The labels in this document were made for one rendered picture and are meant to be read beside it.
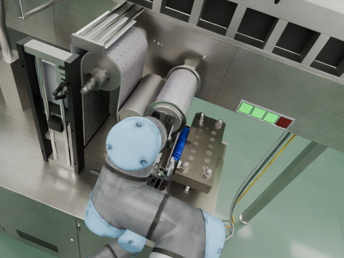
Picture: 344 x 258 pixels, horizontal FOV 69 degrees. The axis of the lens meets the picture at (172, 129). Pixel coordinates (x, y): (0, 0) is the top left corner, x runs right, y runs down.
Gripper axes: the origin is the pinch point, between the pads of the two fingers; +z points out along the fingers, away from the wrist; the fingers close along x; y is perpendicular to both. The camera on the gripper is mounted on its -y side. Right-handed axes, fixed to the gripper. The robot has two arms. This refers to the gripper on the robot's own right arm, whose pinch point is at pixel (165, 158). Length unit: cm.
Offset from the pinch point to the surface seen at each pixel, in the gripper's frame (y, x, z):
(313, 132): 10, -57, 37
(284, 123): 9, -44, 36
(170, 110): 20.8, 4.2, 3.2
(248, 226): -109, -81, 51
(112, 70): 26.5, 26.0, 4.7
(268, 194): -62, -73, 52
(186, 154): -6.3, -7.4, 11.1
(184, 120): 18.1, -1.3, 4.2
